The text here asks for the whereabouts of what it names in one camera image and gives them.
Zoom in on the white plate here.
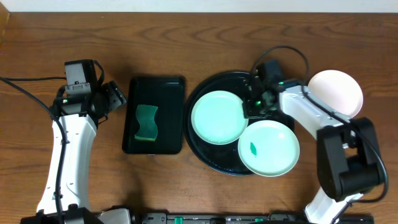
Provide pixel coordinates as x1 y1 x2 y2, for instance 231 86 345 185
308 70 363 117

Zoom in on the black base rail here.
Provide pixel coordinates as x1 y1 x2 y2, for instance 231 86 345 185
141 212 374 224

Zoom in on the black rectangular tray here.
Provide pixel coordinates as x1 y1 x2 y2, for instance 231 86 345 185
122 77 185 154

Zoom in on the green sponge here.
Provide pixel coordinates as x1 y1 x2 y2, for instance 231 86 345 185
134 105 159 141

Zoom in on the mint green plate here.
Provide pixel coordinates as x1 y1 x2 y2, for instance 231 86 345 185
190 90 249 145
238 120 300 177

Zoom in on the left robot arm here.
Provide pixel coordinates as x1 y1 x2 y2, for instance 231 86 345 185
21 81 132 223

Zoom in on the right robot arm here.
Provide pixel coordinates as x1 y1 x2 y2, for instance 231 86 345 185
238 73 389 223

